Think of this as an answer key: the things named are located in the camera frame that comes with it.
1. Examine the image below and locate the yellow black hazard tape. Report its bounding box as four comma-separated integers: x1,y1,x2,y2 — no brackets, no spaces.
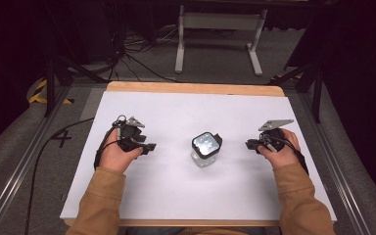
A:
28,78,75,106

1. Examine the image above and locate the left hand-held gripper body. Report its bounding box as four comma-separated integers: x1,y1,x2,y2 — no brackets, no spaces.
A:
112,116,147,153

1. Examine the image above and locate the white table mat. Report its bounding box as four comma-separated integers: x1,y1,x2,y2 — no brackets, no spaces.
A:
60,90,338,222

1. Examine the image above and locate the bundle of black floor cables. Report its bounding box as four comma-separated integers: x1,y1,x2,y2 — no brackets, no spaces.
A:
109,25,182,84

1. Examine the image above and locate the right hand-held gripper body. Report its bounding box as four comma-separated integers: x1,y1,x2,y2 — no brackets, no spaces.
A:
258,118,296,154

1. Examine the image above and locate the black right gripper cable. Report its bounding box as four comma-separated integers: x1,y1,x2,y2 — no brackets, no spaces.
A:
266,134,310,176

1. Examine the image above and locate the person's left hand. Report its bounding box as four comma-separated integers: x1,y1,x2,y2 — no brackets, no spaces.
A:
98,129,144,174

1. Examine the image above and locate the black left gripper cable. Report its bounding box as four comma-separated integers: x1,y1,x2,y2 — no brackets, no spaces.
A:
23,114,127,235

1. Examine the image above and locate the person's right hand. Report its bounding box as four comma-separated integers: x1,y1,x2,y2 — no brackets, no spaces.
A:
257,127,302,171

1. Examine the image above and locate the grey metal floor rail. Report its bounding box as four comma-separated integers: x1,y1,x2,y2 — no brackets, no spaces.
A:
299,91,376,235
0,85,72,235

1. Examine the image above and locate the clear jar with black lid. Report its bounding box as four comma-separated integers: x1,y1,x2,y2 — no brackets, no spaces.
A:
190,131,223,169

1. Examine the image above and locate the black tripod stand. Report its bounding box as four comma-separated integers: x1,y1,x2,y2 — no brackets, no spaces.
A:
267,58,325,124
43,48,110,118

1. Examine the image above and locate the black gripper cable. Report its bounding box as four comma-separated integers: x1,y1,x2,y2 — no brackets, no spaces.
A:
23,114,127,235
266,134,310,176

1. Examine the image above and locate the white metal frame stand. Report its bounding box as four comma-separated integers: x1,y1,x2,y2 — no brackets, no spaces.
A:
174,4,269,78

